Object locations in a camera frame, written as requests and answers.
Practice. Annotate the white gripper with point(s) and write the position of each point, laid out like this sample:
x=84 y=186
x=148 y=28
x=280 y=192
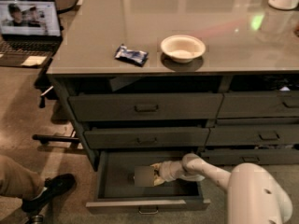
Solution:
x=169 y=173

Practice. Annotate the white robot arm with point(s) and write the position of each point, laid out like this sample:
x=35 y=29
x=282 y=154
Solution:
x=253 y=194

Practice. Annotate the open bottom left drawer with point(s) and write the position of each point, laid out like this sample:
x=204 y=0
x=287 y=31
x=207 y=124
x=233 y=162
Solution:
x=116 y=190

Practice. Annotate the middle left grey drawer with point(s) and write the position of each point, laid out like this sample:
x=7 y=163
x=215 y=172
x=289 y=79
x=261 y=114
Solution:
x=146 y=137

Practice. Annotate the top left grey drawer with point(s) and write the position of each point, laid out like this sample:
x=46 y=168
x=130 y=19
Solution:
x=147 y=106

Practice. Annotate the top right grey drawer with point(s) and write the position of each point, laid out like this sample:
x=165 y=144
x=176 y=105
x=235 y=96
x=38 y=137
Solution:
x=259 y=104

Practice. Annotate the bottom right grey drawer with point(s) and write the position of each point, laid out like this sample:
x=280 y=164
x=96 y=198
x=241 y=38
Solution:
x=258 y=156

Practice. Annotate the blue snack packet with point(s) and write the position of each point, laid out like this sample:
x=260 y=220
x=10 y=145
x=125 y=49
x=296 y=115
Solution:
x=135 y=57

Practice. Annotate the black chair base leg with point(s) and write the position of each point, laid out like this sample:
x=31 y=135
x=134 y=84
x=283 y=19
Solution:
x=44 y=139

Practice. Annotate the white paper bowl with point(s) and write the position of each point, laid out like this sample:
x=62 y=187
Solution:
x=183 y=48

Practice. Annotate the tan trouser leg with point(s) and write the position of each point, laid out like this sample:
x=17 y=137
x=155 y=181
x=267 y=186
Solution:
x=17 y=181

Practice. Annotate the white sticky note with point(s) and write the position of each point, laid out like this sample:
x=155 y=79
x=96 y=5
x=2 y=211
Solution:
x=34 y=60

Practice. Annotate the black open laptop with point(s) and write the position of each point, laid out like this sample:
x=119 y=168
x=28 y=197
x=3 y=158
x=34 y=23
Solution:
x=28 y=28

